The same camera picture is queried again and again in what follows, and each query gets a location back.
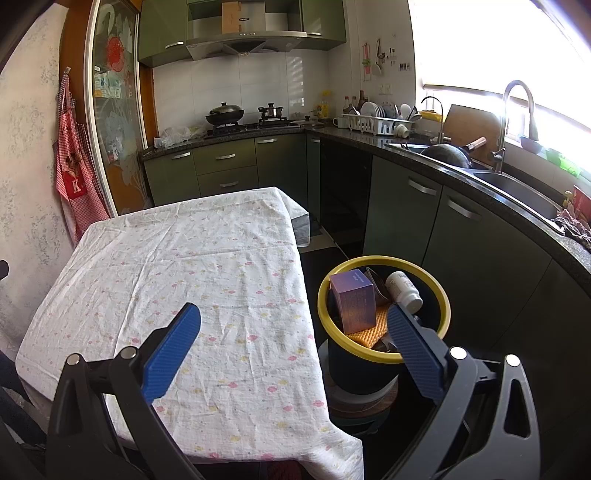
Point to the white mug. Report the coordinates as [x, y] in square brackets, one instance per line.
[339, 122]

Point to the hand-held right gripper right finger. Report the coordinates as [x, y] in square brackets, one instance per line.
[411, 341]

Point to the bright window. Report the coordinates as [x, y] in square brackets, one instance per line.
[485, 46]

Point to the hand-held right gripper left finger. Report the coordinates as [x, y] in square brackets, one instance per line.
[171, 350]

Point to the yellow sponge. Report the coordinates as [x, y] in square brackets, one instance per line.
[431, 115]

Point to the small black faucet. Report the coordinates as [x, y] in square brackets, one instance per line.
[441, 122]

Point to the hanging wall decoration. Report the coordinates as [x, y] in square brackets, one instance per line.
[371, 57]

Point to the crumpled dishcloth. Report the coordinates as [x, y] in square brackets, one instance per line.
[575, 228]

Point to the wooden cutting board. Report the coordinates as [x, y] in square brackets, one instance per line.
[466, 124]

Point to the white floral tablecloth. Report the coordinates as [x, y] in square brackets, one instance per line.
[184, 258]

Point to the yellow oil bottle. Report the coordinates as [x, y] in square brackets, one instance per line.
[325, 106]

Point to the white pill bottle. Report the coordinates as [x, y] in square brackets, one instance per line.
[401, 288]

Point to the steel range hood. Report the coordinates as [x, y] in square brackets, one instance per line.
[244, 44]

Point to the white cup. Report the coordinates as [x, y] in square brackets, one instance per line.
[400, 131]

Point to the crumpled plastic bag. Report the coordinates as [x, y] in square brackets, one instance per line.
[173, 137]

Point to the red carton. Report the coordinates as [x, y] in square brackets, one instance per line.
[581, 201]

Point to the purple box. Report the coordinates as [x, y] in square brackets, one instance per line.
[353, 300]

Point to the white dish rack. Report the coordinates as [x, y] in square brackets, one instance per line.
[374, 124]

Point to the small bowl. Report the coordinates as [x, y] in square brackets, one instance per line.
[530, 145]

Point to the white wall socket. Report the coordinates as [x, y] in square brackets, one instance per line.
[386, 88]

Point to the black gas stove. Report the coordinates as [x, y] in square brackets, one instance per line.
[258, 127]

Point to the green plastic stool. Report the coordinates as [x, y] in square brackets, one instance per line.
[360, 422]

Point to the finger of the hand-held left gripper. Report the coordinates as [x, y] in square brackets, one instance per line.
[2, 270]

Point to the green plastic container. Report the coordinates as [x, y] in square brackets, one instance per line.
[565, 162]

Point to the white plate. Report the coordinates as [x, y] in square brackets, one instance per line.
[369, 110]

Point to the green base cabinets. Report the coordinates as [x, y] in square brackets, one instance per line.
[401, 221]

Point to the yellow rimmed dark bin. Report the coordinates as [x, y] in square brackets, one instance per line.
[355, 374]

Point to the dark stone countertop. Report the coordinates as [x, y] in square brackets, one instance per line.
[351, 136]

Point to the steel sink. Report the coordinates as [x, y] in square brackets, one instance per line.
[521, 194]

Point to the frosted glass sliding door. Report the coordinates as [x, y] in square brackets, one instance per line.
[115, 115]

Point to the round wooden board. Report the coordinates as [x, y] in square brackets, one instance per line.
[369, 401]

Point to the green wall cabinets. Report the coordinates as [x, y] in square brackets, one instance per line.
[157, 27]

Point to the black lidded wok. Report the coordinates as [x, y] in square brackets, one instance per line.
[225, 114]

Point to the grey box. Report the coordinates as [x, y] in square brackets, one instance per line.
[301, 228]

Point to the tall steel faucet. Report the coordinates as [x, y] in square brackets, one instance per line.
[499, 129]

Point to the dark sauce bottle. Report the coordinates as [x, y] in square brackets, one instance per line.
[361, 99]

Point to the red checked apron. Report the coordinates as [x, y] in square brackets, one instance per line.
[74, 175]

